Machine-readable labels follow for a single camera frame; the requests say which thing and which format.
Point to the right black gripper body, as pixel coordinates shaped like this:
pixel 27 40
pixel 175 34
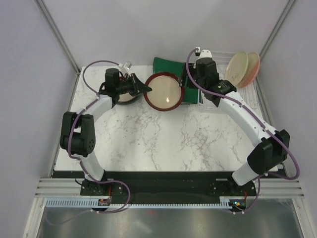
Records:
pixel 193 71

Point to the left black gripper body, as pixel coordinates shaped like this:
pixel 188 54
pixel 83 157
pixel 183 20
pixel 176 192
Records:
pixel 127 86

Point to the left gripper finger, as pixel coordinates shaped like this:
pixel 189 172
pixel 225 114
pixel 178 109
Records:
pixel 142 90
pixel 138 85

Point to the grey-blue plate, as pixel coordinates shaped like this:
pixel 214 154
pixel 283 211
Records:
pixel 131 102

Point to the dark rimmed beige plate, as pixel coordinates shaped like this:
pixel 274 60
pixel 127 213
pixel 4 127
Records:
pixel 166 94

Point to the red rimmed cream plate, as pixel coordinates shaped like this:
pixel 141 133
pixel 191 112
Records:
pixel 124 98

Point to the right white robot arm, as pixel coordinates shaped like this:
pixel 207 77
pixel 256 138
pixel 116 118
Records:
pixel 271 147

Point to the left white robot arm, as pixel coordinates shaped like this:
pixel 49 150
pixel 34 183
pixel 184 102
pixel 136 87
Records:
pixel 78 136

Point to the pale green plate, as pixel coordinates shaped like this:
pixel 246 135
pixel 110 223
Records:
pixel 237 67

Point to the pink and cream plate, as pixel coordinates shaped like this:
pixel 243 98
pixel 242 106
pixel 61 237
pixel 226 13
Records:
pixel 252 70

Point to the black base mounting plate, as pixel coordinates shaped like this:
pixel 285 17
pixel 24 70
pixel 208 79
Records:
pixel 167 187

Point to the green ring binder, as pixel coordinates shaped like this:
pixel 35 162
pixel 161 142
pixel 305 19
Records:
pixel 177 68

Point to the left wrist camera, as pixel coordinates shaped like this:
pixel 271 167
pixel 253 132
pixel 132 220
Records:
pixel 125 68

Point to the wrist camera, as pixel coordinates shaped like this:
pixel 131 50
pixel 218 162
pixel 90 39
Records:
pixel 125 68
pixel 202 53

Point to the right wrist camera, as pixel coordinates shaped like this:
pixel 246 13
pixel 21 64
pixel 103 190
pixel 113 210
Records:
pixel 202 53

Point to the white wire dish rack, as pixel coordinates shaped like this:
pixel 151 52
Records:
pixel 248 93

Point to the right aluminium corner post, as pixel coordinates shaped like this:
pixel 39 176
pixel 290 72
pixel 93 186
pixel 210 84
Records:
pixel 278 24

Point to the aluminium corner post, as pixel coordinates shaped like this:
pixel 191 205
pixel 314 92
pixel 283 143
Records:
pixel 278 24
pixel 57 34

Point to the left aluminium corner post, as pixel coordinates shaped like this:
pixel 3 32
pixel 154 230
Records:
pixel 57 34

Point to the aluminium frame rail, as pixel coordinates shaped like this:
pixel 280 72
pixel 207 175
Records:
pixel 270 188

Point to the white slotted cable duct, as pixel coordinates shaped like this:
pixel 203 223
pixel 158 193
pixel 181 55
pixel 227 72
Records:
pixel 101 204

